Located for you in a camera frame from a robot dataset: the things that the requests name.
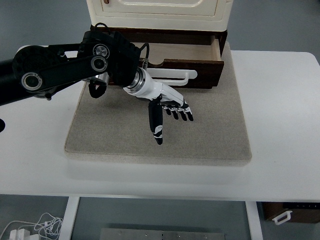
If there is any white table leg left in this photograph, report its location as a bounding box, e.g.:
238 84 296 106
58 196 80 240

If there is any white power adapter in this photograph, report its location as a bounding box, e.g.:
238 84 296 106
9 228 30 240

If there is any brown box with white handle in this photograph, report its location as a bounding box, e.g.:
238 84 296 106
262 202 320 225

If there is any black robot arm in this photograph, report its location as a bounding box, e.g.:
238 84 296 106
0 22 194 145

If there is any dark wooden drawer cabinet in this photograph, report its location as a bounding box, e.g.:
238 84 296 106
90 24 228 54

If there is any white table leg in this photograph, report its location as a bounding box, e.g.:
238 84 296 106
58 196 80 240
245 201 263 240

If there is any white cable bundle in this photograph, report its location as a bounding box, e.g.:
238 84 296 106
0 212 64 240

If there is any dark wooden drawer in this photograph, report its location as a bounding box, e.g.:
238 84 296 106
133 39 224 89

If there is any white drawer handle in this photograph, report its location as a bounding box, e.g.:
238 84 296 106
146 68 198 87

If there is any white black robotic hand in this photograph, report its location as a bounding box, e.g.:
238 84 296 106
123 69 194 145

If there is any cream upper cabinet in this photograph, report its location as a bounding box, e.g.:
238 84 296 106
86 0 233 32

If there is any white table leg right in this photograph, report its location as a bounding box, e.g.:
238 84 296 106
245 201 263 240

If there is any grey fabric mat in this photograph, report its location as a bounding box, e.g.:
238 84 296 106
64 44 252 166

